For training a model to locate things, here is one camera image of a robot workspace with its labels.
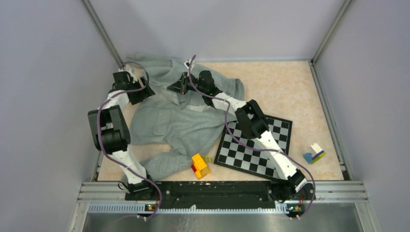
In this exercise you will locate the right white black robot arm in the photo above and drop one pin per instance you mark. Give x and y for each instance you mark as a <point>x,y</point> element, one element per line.
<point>253,124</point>

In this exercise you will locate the grey zip jacket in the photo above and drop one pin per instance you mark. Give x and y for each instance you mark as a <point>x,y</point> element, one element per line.
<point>184,122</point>

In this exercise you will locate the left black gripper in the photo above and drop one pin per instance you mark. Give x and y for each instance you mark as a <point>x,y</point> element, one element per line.
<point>144,93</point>

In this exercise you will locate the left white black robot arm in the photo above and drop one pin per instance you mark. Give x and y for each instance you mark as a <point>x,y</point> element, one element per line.
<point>110,132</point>

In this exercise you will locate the blue white green toy blocks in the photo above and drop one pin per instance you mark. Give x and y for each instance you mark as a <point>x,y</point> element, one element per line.
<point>317,152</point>

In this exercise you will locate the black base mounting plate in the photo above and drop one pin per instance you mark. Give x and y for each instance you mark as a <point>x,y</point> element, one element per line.
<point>219,194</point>

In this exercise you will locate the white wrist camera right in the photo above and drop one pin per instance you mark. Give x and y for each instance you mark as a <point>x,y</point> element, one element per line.
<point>187,64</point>

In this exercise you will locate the yellow red toy block stack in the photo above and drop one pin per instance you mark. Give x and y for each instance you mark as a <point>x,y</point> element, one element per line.
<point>200,165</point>

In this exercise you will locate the black white checkerboard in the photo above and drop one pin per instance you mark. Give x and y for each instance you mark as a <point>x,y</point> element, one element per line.
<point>234,156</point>

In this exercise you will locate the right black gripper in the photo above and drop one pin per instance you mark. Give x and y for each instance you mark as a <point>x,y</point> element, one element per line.
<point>181,86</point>

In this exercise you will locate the aluminium front frame rail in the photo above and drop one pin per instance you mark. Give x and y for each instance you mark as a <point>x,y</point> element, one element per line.
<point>109,197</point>

